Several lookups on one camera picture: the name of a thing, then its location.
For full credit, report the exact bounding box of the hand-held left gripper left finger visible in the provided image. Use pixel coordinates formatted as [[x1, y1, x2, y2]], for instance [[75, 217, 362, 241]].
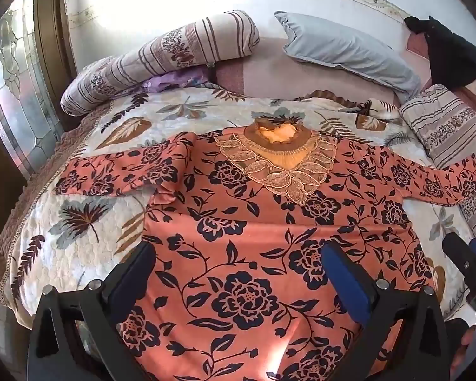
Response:
[[27, 241, 157, 381]]

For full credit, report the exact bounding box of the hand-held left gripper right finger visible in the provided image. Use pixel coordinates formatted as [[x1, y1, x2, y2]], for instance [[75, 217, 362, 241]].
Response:
[[321, 241, 453, 381]]

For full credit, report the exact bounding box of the orange floral shirt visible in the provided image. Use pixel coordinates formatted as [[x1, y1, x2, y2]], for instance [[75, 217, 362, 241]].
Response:
[[55, 117, 476, 381]]

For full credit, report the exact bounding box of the person's right hand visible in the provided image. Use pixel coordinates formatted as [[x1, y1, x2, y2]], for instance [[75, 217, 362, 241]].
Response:
[[450, 323, 476, 381]]

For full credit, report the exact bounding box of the leaf-print quilt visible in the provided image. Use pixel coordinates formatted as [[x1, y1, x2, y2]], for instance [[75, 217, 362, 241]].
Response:
[[0, 87, 476, 326]]

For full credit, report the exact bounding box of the striped flat pillow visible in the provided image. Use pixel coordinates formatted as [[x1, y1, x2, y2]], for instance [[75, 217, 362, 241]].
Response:
[[399, 84, 476, 239]]

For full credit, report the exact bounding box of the black cloth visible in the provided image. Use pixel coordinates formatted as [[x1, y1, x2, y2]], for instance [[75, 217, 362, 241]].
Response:
[[405, 16, 476, 90]]

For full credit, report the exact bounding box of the purple cloth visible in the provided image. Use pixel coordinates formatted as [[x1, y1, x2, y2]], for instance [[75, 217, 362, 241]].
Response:
[[143, 67, 211, 93]]

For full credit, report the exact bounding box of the striped bolster pillow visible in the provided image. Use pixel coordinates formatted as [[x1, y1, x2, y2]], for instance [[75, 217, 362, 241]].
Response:
[[59, 10, 260, 117]]

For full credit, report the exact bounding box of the patterned glass door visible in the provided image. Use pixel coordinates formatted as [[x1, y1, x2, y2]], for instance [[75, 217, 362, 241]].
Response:
[[0, 0, 64, 179]]

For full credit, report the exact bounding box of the grey pillow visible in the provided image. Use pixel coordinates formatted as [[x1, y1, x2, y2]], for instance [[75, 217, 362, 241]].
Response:
[[274, 11, 421, 104]]

